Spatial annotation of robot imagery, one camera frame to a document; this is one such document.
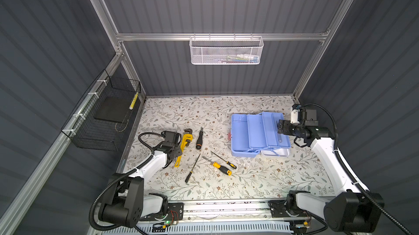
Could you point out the pens in white basket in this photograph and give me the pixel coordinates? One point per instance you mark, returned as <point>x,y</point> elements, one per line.
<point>239,59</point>

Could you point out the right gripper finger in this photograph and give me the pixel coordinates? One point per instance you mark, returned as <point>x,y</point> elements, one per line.
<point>284,129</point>
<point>283,123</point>

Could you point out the white wire mesh basket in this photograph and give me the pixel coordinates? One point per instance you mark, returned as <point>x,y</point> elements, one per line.
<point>204,49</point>

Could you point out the stubby black orange screwdriver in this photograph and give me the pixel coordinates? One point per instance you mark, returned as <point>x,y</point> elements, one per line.
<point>199,141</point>

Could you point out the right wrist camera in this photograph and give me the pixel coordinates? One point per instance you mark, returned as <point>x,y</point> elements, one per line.
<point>296,116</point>

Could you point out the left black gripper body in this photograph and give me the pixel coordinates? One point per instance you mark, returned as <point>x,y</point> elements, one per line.
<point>177,150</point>

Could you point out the black pad in basket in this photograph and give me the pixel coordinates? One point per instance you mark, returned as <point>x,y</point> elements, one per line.
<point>114,110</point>

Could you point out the thin black screwdriver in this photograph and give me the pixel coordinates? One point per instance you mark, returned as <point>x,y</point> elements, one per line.
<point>192,169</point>

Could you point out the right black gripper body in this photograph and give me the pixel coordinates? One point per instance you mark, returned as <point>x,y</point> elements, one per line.
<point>294,128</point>

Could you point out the floral table mat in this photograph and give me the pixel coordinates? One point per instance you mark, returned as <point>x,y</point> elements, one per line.
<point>274,177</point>

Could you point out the slim yellow black screwdriver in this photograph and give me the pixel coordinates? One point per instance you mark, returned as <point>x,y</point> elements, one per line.
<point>226,161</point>

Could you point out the yellow pipe wrench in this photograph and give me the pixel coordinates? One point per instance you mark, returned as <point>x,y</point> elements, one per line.
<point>186,140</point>

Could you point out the black wire basket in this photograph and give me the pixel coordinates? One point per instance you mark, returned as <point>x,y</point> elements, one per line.
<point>86,132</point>

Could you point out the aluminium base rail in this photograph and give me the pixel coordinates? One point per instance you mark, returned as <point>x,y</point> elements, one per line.
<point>226,210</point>

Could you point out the white blue tool box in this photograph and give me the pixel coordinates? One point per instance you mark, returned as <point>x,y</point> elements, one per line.
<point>254,134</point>

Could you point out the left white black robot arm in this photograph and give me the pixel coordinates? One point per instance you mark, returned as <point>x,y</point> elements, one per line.
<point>131,183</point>

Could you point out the clear handled screwdriver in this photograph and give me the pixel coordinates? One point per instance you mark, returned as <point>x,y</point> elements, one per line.
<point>247,164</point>

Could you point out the yellow marker pen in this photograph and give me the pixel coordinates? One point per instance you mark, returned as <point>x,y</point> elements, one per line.
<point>133,102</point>

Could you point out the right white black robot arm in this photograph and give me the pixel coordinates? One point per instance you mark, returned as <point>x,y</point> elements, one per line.
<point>353,209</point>

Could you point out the yellow black handled screwdriver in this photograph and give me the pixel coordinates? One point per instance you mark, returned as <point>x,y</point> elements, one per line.
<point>223,169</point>

